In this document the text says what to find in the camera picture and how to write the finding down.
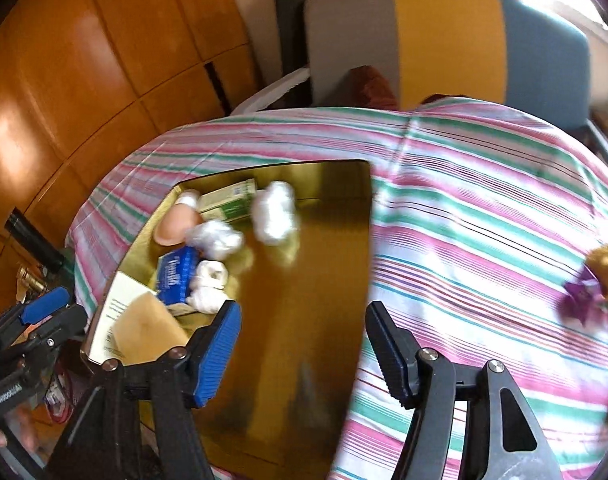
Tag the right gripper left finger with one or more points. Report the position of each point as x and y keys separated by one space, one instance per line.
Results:
x=210 y=358

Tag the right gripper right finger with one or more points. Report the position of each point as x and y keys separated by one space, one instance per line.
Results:
x=395 y=350

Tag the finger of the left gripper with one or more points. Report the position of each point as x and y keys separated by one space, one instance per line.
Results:
x=44 y=306

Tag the white sock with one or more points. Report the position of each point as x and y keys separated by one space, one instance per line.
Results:
x=207 y=287

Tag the beige paper box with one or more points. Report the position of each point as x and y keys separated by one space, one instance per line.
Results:
x=101 y=344

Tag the blue tissue pack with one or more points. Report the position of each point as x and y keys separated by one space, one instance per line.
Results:
x=175 y=271

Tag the peach silicone plunger toy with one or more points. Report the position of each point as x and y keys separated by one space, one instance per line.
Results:
x=182 y=216

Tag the green white carton box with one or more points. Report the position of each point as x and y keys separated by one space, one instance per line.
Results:
x=231 y=203

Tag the white plastic bag ball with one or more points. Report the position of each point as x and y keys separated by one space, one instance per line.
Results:
x=273 y=213

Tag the purple snack packet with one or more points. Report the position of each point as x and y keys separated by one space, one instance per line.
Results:
x=583 y=300

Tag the gold maroon storage box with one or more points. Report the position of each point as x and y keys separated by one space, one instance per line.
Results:
x=279 y=410

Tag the striped bed cover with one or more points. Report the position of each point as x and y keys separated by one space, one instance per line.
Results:
x=481 y=214

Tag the wooden wardrobe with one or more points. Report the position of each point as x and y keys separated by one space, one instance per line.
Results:
x=83 y=83

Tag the brown plush pillow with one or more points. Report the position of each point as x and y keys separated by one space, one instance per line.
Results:
x=368 y=88

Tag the grey yellow blue headboard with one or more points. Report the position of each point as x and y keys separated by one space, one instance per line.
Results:
x=501 y=51

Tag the black rolled mat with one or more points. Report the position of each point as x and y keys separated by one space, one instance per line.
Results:
x=292 y=34

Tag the white bed rail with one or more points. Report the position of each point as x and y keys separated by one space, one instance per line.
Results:
x=271 y=94

